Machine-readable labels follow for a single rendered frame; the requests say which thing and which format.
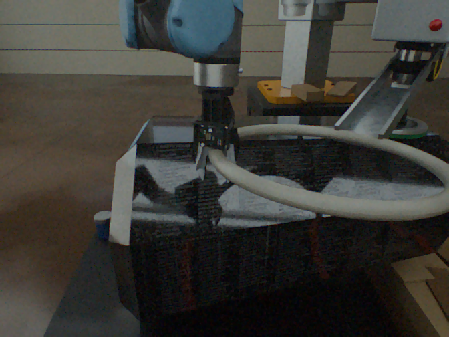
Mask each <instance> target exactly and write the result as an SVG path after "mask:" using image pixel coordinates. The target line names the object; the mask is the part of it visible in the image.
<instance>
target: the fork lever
mask: <svg viewBox="0 0 449 337"><path fill-rule="evenodd" d="M444 49H445V47H444V44H438V46H437V47H430V49H429V50H428V51H422V52H428V53H433V54H432V55H431V56H430V58H429V60H428V62H427V63H426V65H425V66H424V67H423V68H422V70H421V71H420V73H419V74H418V77H417V78H416V79H415V81H414V83H413V84H412V85H411V86H410V87H409V88H399V87H393V86H383V85H382V84H383V83H384V82H386V80H387V79H388V78H389V77H390V75H391V73H392V72H393V71H392V70H391V68H392V62H393V60H395V59H396V58H399V56H400V52H401V50H400V49H399V51H398V52H397V53H395V55H394V56H393V57H392V58H390V60H389V62H388V64H387V65H386V66H385V67H384V68H383V69H382V70H381V71H380V73H379V74H378V75H377V76H376V78H375V79H374V80H373V81H372V82H371V83H370V84H369V85H368V87H367V88H366V89H365V90H364V92H363V93H362V94H361V96H359V97H358V98H357V99H356V101H355V102H354V103H353V105H352V106H351V107H350V108H349V110H348V111H346V112H345V114H344V115H343V116H342V117H341V119H340V120H339V121H338V122H337V124H336V125H335V130H337V131H339V130H340V129H342V130H350V131H354V132H360V133H364V134H370V135H373V136H378V140H383V139H386V140H387V139H389V137H390V135H391V134H392V132H393V131H394V129H395V127H396V126H397V124H398V122H399V120H401V118H402V116H403V115H404V113H405V111H406V110H407V109H408V106H409V105H410V103H411V101H412V100H413V99H414V98H415V96H416V94H417V93H418V90H419V89H420V87H421V85H422V84H423V83H424V80H426V78H427V77H428V74H429V73H430V72H431V70H434V68H435V65H436V62H437V61H438V58H439V57H440V55H442V53H444ZM334 141H338V142H344V141H340V140H334ZM344 143H347V144H353V145H356V146H362V147H366V148H371V147H368V146H364V145H360V144H354V143H351V142H344ZM371 149H375V150H379V149H376V148H371Z"/></svg>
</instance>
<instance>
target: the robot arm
mask: <svg viewBox="0 0 449 337"><path fill-rule="evenodd" d="M119 18H120V29H121V34H122V39H123V42H124V44H125V46H126V47H129V49H136V50H140V49H156V50H160V51H165V52H172V53H178V54H181V55H183V56H185V57H187V58H193V59H194V84H195V85H196V86H198V93H199V94H200V95H202V116H199V117H198V118H197V119H196V120H195V121H194V147H195V151H196V170H198V173H199V175H200V177H201V179H202V180H204V178H205V175H206V164H207V162H208V160H207V155H208V147H214V149H215V150H222V153H223V154H224V155H225V157H226V158H227V159H229V160H230V161H231V162H233V163H235V164H236V162H237V158H238V155H239V150H240V145H241V140H240V137H239V134H238V128H234V124H235V121H234V119H235V112H234V110H233V106H232V104H231V102H230V100H229V98H228V97H225V96H233V95H234V93H235V87H236V86H238V85H239V73H242V72H243V69H242V68H239V66H240V56H241V31H242V18H243V0H119Z"/></svg>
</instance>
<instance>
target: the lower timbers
mask: <svg viewBox="0 0 449 337"><path fill-rule="evenodd" d="M435 254H436V255H437V256H438V257H439V258H440V259H441V260H442V261H443V262H444V263H445V265H446V266H447V267H448V268H449V236H448V238H447V239H446V240H445V242H444V243H443V244H442V246H441V247H440V249H439V250H438V251H437V252H436V253H435ZM364 272H365V273H366V275H367V277H368V279H369V280H370V281H371V284H372V286H373V287H374V289H375V291H376V293H377V295H378V296H379V299H380V301H382V303H383V305H384V307H385V309H386V310H387V313H388V315H389V316H390V318H391V320H392V322H393V323H394V324H395V326H396V329H397V330H398V332H399V334H400V336H401V337H420V335H419V334H418V333H417V331H416V329H415V328H414V325H413V324H412V323H411V321H410V319H409V318H408V317H407V315H406V314H405V312H404V310H403V309H402V307H401V305H400V304H399V302H398V301H397V299H396V297H394V295H393V293H392V291H391V290H390V288H389V287H388V285H387V283H386V281H385V280H384V278H383V277H382V276H381V275H380V273H379V271H378V270H377V267H371V268H367V269H365V270H364Z"/></svg>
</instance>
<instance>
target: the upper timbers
mask: <svg viewBox="0 0 449 337"><path fill-rule="evenodd" d="M416 259H417V260H418V261H419V262H420V263H421V265H422V266H423V267H435V268H444V269H447V271H448V272H449V268H448V267H447V266H446V265H445V263H444V262H443V261H442V260H441V259H440V258H439V257H438V256H437V255H436V254H435V253H432V254H429V255H423V256H420V257H416ZM376 267H377V270H378V271H379V273H380V275H381V276H382V277H383V278H384V280H385V281H386V283H387V285H388V287H389V288H390V290H391V291H392V293H393V295H394V297H396V299H397V301H398V302H399V304H400V305H401V307H402V309H403V310H404V312H405V314H406V315H407V317H408V318H409V319H410V321H411V323H412V324H413V325H414V328H415V329H416V331H417V333H418V334H419V335H420V337H449V321H448V319H447V318H446V316H445V313H444V312H443V310H442V309H441V308H440V306H439V305H438V303H437V301H436V299H435V298H434V295H433V294H432V292H431V291H430V288H429V287H428V285H427V283H426V282H413V283H402V282H401V279H400V278H399V277H398V276H397V275H396V274H395V273H394V272H393V271H392V269H391V268H390V266H389V265H388V264H385V265H379V266H376Z"/></svg>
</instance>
